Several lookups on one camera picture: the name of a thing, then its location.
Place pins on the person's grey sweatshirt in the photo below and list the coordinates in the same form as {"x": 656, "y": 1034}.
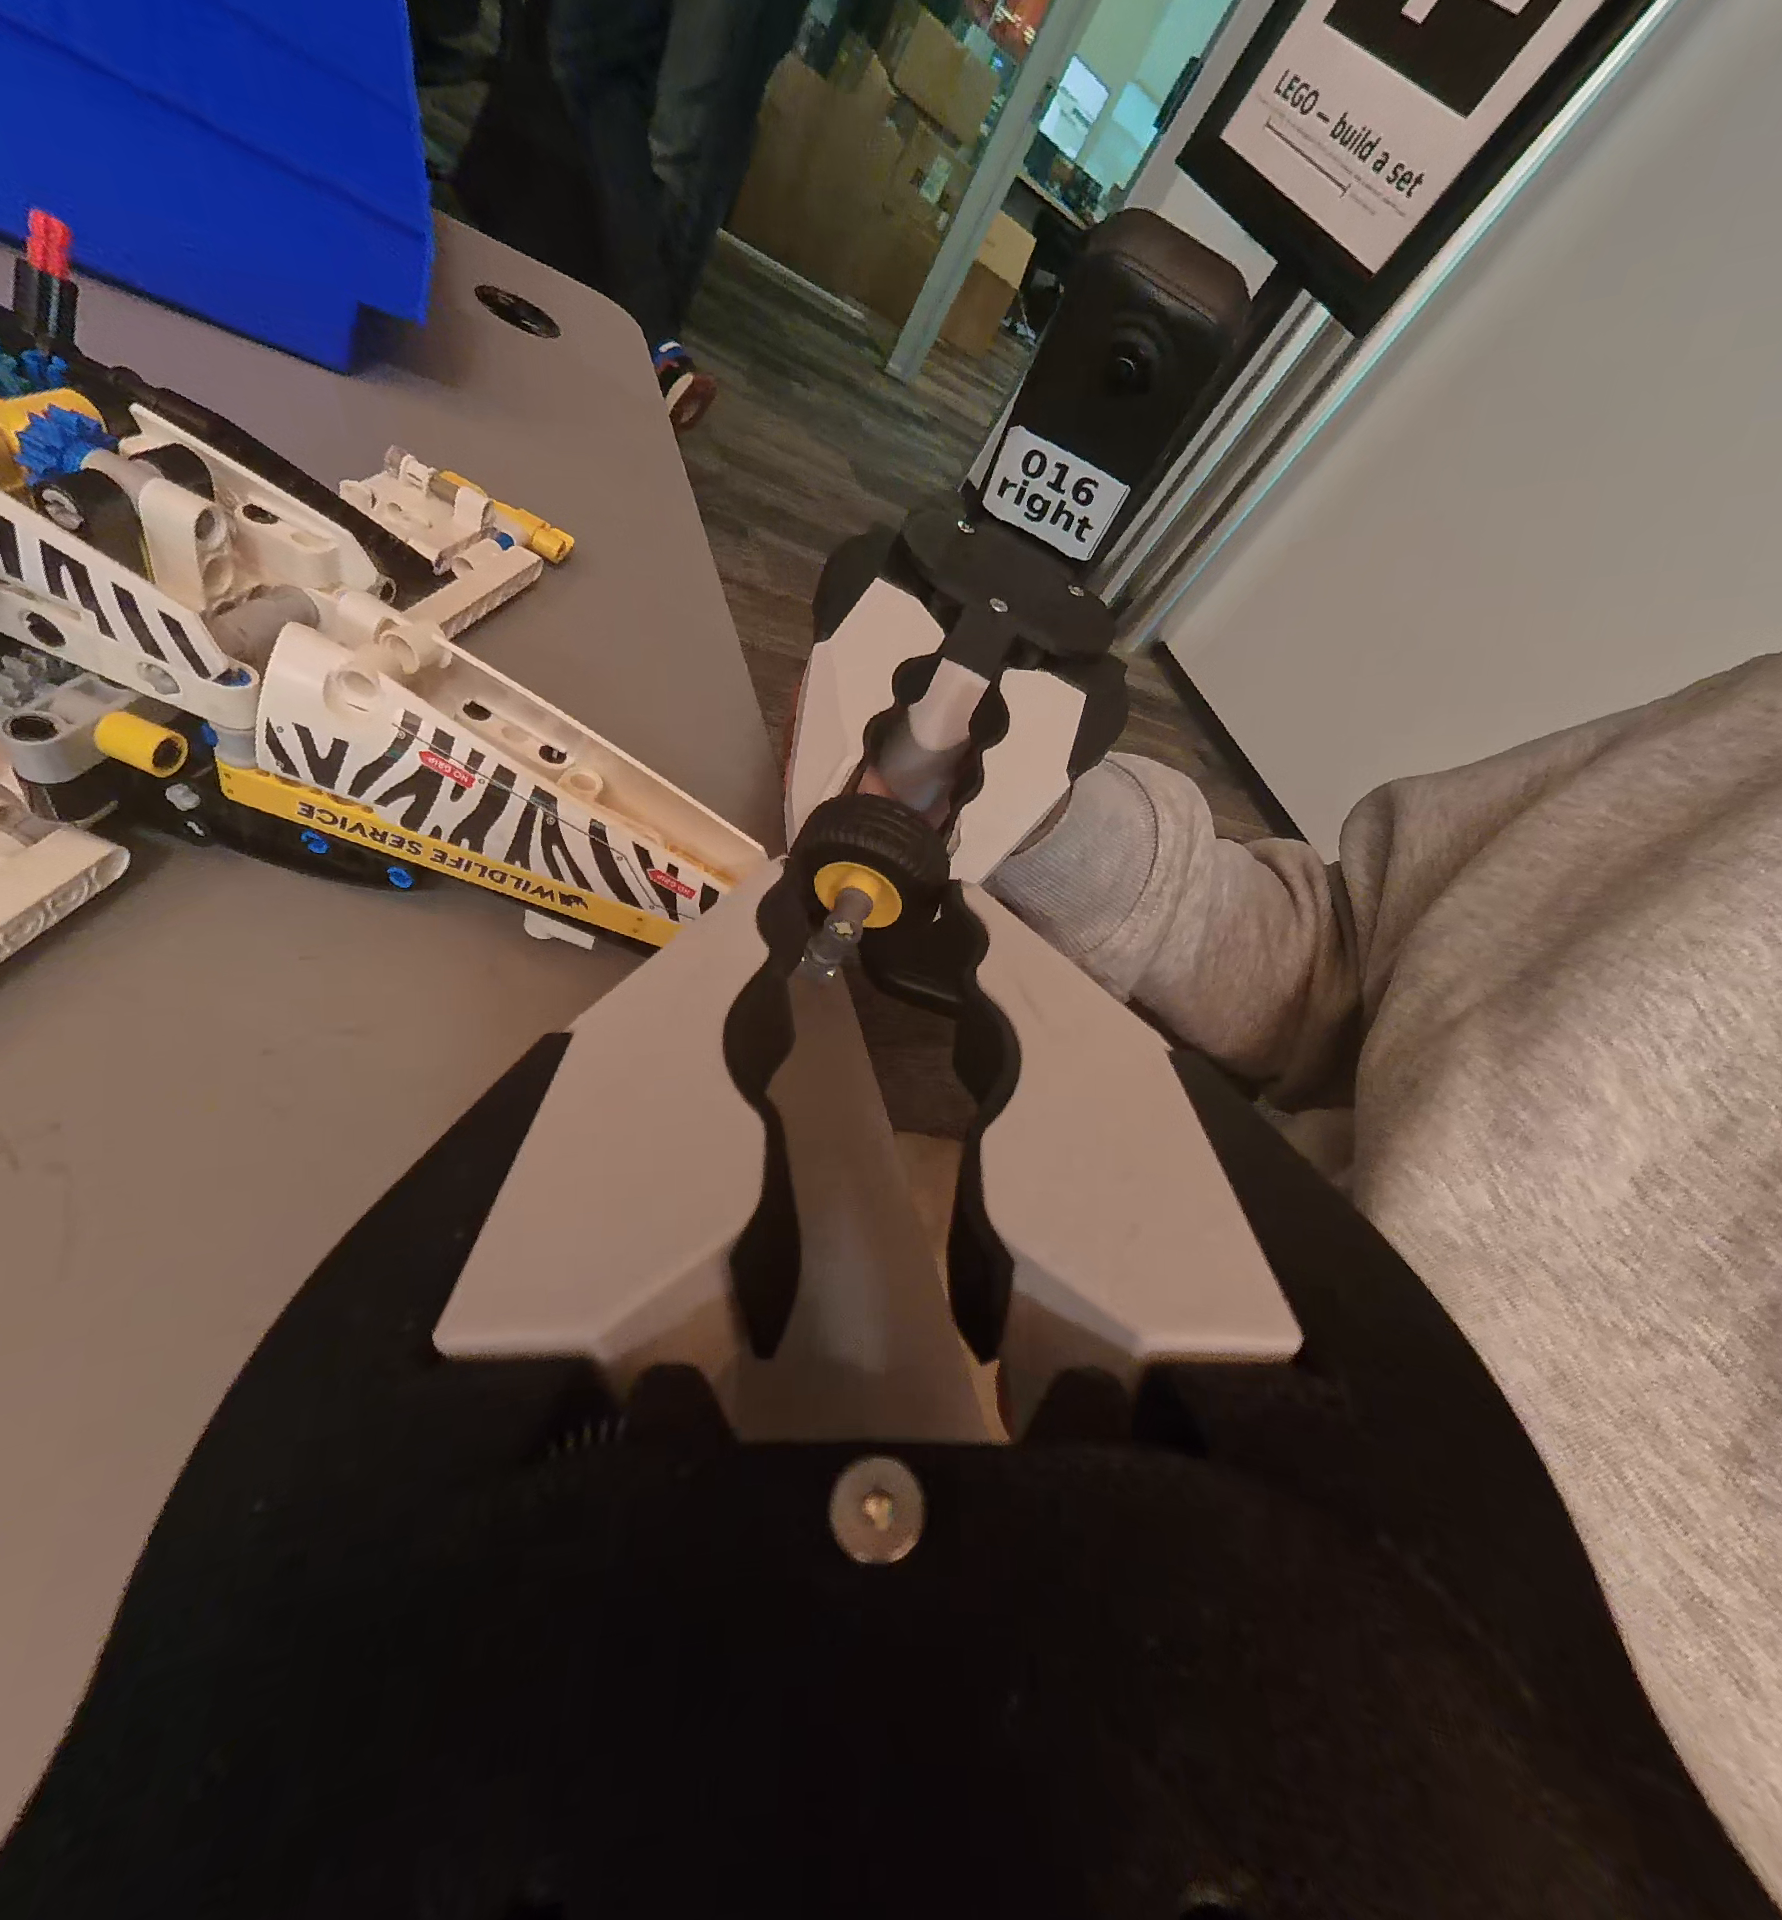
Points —
{"x": 1580, "y": 1049}

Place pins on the black lego wheel yellow hub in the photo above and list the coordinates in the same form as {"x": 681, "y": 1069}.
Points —
{"x": 877, "y": 841}

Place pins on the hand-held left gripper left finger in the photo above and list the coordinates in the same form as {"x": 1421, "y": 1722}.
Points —
{"x": 605, "y": 1199}

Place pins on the black framed sign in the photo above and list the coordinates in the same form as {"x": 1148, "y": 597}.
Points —
{"x": 1355, "y": 151}

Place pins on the zebra striped lego aircraft model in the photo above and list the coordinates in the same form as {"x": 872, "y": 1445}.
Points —
{"x": 379, "y": 749}

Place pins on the stack of cardboard boxes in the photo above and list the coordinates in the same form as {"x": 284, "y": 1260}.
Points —
{"x": 832, "y": 151}

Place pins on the black desk grommet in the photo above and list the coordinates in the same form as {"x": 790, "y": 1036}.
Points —
{"x": 516, "y": 311}

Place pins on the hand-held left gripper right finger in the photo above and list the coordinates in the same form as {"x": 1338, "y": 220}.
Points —
{"x": 1132, "y": 1199}

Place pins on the blue plastic bin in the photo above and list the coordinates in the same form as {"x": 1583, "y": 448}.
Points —
{"x": 156, "y": 151}

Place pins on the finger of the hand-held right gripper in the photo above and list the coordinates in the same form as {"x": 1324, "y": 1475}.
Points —
{"x": 832, "y": 704}
{"x": 1033, "y": 765}

